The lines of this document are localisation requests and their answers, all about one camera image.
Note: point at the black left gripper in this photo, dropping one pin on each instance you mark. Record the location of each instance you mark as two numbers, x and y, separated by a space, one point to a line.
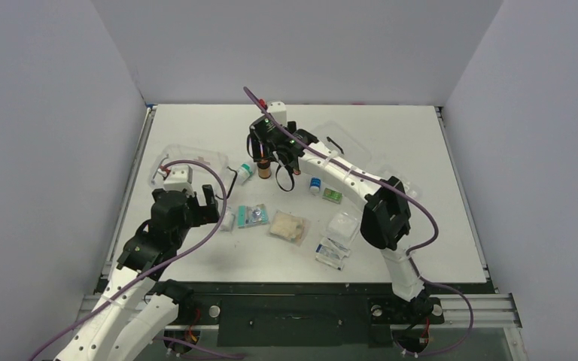
205 214

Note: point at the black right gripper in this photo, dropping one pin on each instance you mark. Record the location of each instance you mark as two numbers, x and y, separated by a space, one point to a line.
266 147

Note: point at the brown bottle orange label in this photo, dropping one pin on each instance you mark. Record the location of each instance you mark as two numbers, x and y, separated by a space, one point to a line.
263 169

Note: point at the clear plastic medicine box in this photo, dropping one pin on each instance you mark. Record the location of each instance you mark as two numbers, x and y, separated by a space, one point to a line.
201 161

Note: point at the white bottle green label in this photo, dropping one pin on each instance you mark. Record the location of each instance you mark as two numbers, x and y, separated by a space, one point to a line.
244 172

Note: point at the teal packet of supplies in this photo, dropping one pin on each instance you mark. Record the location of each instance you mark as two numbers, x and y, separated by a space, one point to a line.
248 216

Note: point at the white bottle blue label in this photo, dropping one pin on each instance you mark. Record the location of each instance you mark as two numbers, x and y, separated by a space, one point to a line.
315 185

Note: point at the small green box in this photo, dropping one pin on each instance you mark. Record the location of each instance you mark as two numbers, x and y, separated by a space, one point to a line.
332 196

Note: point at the white gauze packet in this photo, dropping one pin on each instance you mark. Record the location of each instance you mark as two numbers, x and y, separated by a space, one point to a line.
342 229

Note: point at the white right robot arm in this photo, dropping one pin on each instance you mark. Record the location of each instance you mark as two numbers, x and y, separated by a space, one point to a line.
384 204

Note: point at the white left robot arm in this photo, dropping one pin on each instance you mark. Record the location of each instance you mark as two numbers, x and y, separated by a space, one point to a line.
135 304

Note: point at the white bandage roll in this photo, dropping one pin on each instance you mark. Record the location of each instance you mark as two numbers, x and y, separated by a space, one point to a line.
228 221

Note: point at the clear plastic box lid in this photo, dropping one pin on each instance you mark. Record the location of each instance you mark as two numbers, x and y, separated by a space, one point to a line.
335 138

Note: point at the blue white wipe packets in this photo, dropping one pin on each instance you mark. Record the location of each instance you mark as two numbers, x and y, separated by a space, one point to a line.
331 254

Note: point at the clear plastic divider tray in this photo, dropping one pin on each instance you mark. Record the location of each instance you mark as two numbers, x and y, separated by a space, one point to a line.
410 188

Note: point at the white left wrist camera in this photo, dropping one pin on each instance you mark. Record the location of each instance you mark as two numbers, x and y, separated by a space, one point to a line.
180 179

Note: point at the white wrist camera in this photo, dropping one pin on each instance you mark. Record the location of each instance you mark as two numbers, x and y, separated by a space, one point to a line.
279 111
180 179

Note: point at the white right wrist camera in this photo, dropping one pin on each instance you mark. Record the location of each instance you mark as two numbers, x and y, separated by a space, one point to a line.
279 111

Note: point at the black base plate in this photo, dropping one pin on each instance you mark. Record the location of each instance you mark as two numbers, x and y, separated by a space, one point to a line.
301 315

